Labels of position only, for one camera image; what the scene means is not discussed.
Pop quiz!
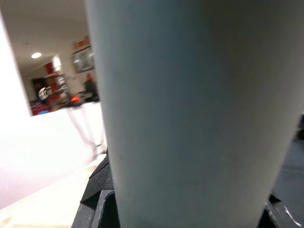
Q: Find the white plastic table leg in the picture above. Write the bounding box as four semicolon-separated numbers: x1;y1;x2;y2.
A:
84;0;304;228

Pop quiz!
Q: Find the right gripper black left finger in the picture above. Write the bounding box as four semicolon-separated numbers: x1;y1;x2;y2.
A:
71;147;122;228

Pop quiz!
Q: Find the framed wall picture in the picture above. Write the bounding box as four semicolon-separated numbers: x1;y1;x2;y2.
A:
72;45;95;74

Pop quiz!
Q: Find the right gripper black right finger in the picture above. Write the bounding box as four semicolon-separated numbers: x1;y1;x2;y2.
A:
256;191;304;228

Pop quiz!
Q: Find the person in red cap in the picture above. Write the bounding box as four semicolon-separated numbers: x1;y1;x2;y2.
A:
83;73;100;102

